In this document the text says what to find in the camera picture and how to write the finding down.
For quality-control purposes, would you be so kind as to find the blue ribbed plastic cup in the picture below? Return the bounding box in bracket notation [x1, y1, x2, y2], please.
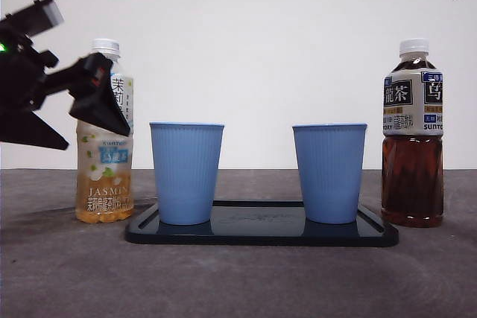
[292, 122, 368, 226]
[149, 121, 226, 226]

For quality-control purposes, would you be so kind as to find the jasmine tea bottle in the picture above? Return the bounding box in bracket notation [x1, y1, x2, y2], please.
[75, 38, 135, 224]

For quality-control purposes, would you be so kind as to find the dark blue flat tray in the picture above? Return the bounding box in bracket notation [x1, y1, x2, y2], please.
[124, 200, 399, 248]

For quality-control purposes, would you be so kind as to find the dark oolong tea bottle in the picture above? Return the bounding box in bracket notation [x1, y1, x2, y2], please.
[380, 37, 445, 229]

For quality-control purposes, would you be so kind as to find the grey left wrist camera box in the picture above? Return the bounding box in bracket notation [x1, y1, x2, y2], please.
[5, 0, 65, 38]

